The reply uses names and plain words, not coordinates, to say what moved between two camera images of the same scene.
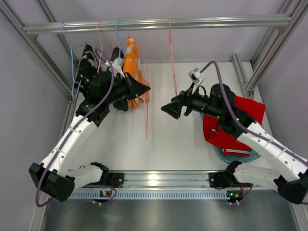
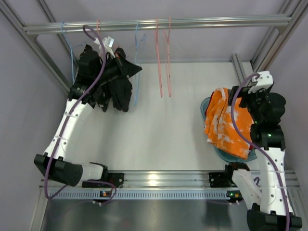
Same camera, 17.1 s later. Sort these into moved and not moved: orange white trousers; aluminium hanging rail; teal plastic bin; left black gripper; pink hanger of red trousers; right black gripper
Moved: orange white trousers; left black gripper; pink hanger of red trousers; right black gripper
Not moved: aluminium hanging rail; teal plastic bin
